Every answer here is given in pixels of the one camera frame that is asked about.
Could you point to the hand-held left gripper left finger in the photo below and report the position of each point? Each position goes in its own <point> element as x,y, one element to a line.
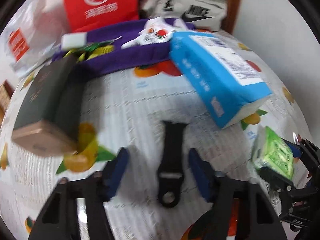
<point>116,172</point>

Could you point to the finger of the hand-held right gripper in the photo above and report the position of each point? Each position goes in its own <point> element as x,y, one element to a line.
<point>310,155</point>
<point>275,180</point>

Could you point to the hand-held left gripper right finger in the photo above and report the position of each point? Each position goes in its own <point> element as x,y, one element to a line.
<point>200,175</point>

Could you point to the light green tissue pack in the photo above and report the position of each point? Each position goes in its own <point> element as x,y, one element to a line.
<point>275,152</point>

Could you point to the purple cloth bag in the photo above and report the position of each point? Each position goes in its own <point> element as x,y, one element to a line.
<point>130,55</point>

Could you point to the yellow black-striped pouch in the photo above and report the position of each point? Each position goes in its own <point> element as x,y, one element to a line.
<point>100,51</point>

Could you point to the white soft block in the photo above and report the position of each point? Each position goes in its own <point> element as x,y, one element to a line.
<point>73,40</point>

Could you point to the blue tissue box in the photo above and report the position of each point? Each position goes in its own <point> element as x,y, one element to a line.
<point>215,77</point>

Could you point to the dark green gold box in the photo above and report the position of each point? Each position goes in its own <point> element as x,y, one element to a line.
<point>47,97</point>

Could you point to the brown illustrated book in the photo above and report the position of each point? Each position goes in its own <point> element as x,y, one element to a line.
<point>5,97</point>

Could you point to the white red-print packet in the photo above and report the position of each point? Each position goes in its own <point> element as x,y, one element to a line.
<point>155,32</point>

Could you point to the white plastic shopping bag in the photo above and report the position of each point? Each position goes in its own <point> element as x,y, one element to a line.
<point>30,42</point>

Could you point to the grey sports bag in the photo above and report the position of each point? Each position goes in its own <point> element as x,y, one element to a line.
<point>185,7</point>

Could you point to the red paper bag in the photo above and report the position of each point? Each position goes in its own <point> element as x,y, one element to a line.
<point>100,5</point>

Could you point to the brown wooden door frame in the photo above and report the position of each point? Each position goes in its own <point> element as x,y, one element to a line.
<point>233,5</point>

